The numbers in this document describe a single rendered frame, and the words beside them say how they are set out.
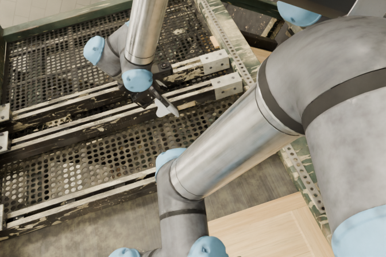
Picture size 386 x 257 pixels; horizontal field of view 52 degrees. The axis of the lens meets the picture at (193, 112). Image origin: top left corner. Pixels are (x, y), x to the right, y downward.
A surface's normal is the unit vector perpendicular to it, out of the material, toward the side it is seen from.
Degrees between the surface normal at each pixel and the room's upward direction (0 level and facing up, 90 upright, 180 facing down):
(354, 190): 1
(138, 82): 90
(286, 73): 19
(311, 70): 9
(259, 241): 57
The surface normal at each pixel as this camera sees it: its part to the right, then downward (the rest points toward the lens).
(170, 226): -0.52, -0.33
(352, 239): -0.94, 0.00
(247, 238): -0.14, -0.66
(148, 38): 0.30, 0.77
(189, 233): 0.18, -0.46
